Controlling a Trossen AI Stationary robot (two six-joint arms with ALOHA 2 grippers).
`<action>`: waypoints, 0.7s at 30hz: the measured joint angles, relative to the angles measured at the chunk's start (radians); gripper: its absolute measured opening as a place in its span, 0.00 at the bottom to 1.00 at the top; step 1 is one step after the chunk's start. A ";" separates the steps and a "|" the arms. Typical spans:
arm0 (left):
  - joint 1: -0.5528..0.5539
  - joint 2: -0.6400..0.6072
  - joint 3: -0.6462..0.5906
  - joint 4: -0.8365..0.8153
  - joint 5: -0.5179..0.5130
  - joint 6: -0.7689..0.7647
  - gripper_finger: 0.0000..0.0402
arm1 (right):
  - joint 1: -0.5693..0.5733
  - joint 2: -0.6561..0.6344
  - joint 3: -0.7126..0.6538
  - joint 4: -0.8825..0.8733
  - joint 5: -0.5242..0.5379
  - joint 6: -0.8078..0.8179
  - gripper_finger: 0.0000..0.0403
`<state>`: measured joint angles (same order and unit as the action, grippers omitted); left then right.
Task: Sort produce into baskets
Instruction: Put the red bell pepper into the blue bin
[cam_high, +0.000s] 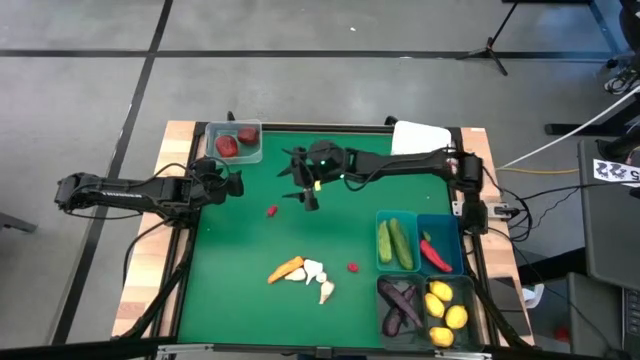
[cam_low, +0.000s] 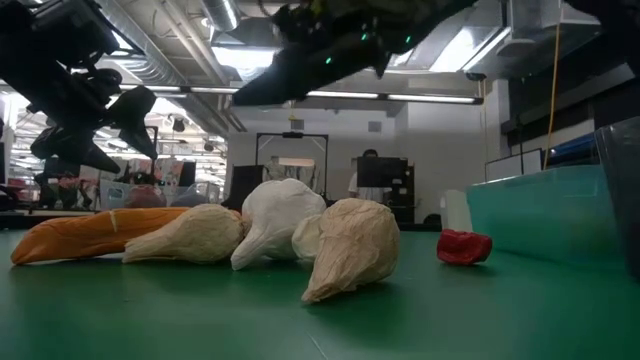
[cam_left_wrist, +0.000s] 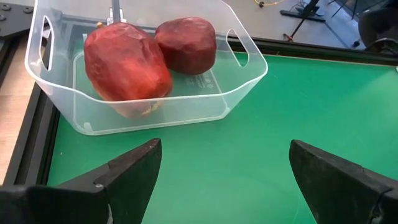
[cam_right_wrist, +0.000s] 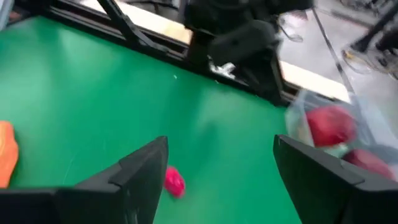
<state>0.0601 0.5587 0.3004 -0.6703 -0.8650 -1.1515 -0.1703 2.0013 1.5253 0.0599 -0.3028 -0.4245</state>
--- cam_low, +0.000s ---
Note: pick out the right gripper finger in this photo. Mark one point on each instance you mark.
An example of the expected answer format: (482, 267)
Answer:
(300, 77)

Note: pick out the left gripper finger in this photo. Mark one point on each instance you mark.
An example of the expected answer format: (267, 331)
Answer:
(135, 110)
(65, 145)

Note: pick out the orange carrot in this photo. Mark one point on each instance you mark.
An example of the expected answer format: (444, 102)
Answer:
(75, 235)

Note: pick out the large white garlic bulb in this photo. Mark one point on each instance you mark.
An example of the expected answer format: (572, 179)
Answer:
(280, 210)

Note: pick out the beige plush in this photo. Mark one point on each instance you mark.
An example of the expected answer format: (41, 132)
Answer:
(200, 232)

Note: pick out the small red pepper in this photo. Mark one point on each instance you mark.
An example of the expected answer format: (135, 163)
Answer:
(462, 247)

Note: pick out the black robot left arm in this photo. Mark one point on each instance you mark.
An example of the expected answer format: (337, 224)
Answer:
(25, 60)

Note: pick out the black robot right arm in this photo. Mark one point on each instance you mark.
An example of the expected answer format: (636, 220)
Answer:
(435, 10)

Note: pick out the long ceiling light strip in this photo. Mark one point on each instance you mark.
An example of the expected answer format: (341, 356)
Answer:
(430, 98)

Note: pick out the black monitor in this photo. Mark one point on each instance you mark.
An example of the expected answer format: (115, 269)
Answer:
(245, 182)

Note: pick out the black cabinet with monitor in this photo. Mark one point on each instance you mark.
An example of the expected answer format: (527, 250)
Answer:
(382, 172)

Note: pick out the person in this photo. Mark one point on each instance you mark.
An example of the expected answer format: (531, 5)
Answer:
(370, 194)

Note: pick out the green table mat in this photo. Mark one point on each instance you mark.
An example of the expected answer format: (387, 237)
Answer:
(150, 310)

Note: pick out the white plastic bin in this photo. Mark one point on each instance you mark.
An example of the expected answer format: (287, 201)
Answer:
(456, 210)

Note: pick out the whiteboard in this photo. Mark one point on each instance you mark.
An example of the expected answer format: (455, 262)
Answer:
(510, 167)

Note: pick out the teal plastic bin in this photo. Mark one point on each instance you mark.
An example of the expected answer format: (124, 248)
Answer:
(545, 220)

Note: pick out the grey translucent plastic bin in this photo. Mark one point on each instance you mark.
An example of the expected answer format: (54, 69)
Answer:
(625, 200)

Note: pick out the grey wall vent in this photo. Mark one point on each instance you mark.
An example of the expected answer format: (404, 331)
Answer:
(297, 124)
(375, 126)

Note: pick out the black gantry frame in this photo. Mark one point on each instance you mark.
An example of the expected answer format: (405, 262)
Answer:
(292, 135)

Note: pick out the round silver air duct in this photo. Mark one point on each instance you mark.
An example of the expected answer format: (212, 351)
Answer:
(222, 12)

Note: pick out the black security camera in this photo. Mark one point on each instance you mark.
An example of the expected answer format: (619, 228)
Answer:
(475, 77)

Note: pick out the blue wall panel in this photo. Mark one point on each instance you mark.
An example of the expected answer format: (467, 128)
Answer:
(575, 150)

